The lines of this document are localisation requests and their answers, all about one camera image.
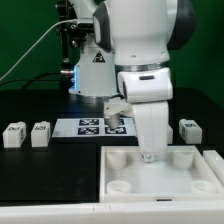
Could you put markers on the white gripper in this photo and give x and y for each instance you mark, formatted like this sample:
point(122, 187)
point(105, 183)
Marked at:
point(148, 93)

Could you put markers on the white square tabletop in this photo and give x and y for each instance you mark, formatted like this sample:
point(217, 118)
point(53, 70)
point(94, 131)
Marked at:
point(179, 174)

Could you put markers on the white L-shaped obstacle fence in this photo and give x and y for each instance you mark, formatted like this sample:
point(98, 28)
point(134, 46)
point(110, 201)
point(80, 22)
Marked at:
point(153, 212)

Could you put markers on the white sheet with markers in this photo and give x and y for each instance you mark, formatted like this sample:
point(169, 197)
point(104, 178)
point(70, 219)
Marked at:
point(91, 127)

